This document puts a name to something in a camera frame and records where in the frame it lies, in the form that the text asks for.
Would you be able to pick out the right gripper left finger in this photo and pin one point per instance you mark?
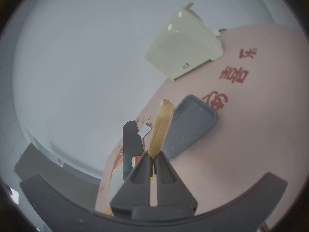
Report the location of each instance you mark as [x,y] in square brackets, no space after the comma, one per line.
[136,185]

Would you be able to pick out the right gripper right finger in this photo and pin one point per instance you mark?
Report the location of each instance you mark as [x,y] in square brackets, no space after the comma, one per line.
[172,187]

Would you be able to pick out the slice of bread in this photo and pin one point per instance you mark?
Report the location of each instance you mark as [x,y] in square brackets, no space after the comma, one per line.
[161,124]

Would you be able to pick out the cream toaster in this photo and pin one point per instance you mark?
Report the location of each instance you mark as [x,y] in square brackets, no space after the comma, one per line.
[185,45]

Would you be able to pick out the white knife rest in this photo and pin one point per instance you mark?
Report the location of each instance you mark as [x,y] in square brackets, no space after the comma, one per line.
[144,131]

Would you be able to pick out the dark grey tray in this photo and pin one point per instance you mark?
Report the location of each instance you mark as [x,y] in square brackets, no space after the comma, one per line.
[190,127]

